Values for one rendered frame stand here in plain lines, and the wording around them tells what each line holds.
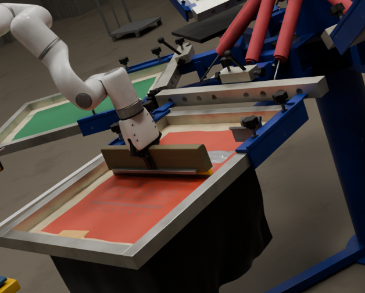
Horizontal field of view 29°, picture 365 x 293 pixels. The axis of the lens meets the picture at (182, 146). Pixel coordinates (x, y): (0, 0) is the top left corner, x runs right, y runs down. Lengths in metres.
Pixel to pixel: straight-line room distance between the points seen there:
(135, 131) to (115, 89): 0.13
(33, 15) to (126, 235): 0.67
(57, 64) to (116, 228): 0.48
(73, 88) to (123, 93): 0.14
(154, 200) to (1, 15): 0.68
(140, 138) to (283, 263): 1.44
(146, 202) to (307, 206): 1.83
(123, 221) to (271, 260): 1.53
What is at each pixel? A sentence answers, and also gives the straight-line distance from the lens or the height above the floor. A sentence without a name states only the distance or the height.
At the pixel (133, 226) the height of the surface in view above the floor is 0.95.
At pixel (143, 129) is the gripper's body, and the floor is 1.11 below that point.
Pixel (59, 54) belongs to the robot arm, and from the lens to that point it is 2.00.
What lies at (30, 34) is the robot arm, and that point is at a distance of 2.01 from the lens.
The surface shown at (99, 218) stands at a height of 0.95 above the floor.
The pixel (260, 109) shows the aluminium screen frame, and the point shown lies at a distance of 2.21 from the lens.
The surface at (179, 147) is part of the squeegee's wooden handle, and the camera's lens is 1.95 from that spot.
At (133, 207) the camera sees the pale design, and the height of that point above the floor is 0.95.
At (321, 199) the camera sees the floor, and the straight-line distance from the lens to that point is 3.70.
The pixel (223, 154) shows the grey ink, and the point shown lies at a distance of 2.05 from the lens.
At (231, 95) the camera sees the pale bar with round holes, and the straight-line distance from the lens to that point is 2.33.
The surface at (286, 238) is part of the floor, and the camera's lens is 3.46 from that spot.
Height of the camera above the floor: 1.72
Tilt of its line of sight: 20 degrees down
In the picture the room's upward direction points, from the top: 21 degrees counter-clockwise
